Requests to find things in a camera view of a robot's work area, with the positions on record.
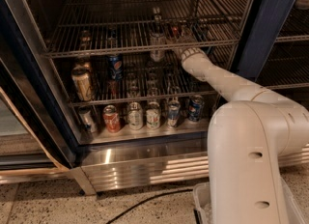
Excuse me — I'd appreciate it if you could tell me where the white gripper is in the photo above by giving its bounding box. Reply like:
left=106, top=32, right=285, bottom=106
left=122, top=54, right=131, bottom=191
left=174, top=47, right=206, bottom=64

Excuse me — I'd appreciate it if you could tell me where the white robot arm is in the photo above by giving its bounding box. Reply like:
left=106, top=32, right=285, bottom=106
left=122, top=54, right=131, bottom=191
left=175, top=47, right=309, bottom=224

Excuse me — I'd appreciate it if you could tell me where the blue pepsi can bottom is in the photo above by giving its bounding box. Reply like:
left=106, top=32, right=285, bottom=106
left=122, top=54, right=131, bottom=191
left=187, top=95, right=205, bottom=122

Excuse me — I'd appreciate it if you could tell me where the blue silver can bottom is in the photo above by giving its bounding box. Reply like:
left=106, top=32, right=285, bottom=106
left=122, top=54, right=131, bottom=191
left=167, top=100, right=181, bottom=128

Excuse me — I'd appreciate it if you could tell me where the white green can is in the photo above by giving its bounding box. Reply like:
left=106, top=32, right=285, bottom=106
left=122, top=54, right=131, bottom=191
left=146, top=101, right=161, bottom=129
left=127, top=101, right=143, bottom=130

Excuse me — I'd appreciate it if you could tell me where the blue pepsi can middle shelf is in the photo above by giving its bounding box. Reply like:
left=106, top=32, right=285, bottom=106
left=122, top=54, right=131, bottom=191
left=107, top=54, right=123, bottom=80

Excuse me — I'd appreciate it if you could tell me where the white green can bottom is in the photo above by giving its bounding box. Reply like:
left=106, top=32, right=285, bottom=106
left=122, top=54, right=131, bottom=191
left=127, top=101, right=143, bottom=130

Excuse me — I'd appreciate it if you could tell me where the red coke can bottom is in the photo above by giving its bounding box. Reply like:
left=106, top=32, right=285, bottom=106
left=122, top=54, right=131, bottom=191
left=103, top=105, right=121, bottom=132

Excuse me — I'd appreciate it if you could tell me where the stainless steel fridge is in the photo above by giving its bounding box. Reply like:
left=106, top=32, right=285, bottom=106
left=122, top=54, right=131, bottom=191
left=1, top=0, right=308, bottom=194

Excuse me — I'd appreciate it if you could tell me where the brown can behind gold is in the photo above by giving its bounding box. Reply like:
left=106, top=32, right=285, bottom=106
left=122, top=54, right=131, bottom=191
left=75, top=57, right=93, bottom=72

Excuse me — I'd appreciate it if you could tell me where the gold can middle shelf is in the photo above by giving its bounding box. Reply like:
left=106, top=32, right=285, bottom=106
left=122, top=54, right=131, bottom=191
left=71, top=68, right=94, bottom=101

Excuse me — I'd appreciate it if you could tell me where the silver can bottom left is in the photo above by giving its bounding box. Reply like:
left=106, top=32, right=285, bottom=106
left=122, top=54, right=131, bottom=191
left=78, top=107, right=98, bottom=133

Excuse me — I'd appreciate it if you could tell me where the clear glass bottle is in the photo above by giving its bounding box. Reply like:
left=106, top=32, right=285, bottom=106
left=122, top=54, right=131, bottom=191
left=150, top=7, right=165, bottom=62

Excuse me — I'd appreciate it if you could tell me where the clear plastic bin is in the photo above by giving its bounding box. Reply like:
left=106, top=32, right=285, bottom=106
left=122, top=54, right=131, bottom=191
left=193, top=180, right=308, bottom=224

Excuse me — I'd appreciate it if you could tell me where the right fridge wire shelf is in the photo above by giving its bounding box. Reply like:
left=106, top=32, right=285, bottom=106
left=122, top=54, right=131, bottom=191
left=257, top=5, right=309, bottom=90

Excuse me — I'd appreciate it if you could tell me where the middle wire shelf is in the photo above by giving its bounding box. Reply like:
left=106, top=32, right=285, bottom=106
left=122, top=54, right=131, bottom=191
left=50, top=50, right=217, bottom=107

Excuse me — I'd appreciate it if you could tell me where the upper wire shelf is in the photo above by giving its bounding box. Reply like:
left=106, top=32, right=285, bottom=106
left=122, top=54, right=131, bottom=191
left=46, top=0, right=252, bottom=57

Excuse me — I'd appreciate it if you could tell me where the black cable on floor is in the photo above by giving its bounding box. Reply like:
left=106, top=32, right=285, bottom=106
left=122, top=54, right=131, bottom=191
left=105, top=187, right=194, bottom=224

